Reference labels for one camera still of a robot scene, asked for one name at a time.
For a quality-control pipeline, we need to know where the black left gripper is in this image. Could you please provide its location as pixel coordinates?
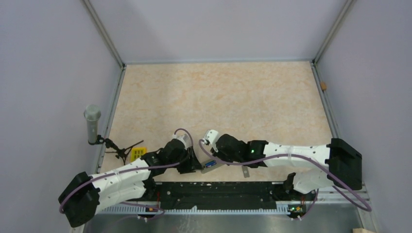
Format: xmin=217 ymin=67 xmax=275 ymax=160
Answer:
xmin=167 ymin=147 xmax=204 ymax=174

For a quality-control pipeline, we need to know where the grey battery cover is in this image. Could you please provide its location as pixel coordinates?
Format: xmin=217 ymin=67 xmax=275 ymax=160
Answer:
xmin=241 ymin=166 xmax=250 ymax=178

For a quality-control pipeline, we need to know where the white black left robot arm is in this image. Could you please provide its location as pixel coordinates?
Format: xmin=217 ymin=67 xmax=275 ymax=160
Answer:
xmin=58 ymin=138 xmax=196 ymax=228

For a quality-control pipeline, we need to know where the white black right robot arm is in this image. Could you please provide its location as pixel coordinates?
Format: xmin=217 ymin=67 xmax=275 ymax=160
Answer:
xmin=205 ymin=131 xmax=362 ymax=200

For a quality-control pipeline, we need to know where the yellow clamp tool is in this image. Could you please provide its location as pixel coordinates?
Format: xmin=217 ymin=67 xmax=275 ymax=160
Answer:
xmin=130 ymin=147 xmax=147 ymax=162

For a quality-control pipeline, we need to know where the grey microphone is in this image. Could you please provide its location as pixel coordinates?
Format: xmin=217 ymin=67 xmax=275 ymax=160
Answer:
xmin=84 ymin=104 xmax=101 ymax=145

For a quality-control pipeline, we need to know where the small tan block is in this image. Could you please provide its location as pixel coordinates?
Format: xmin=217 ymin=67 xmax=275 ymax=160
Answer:
xmin=319 ymin=82 xmax=327 ymax=91

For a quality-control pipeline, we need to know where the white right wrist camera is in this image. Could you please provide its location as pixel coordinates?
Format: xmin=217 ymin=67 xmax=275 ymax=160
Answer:
xmin=201 ymin=129 xmax=220 ymax=147

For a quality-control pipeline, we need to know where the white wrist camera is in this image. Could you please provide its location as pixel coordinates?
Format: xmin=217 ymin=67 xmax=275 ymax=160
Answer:
xmin=201 ymin=129 xmax=220 ymax=147
xmin=172 ymin=133 xmax=193 ymax=149

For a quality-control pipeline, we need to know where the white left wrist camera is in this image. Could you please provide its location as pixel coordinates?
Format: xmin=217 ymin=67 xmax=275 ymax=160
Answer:
xmin=172 ymin=133 xmax=193 ymax=149

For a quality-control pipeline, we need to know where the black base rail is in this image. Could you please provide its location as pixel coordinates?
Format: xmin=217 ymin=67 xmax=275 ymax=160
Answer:
xmin=137 ymin=182 xmax=315 ymax=210

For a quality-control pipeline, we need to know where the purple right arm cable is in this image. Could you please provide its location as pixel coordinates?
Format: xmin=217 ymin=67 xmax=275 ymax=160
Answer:
xmin=198 ymin=139 xmax=372 ymax=213

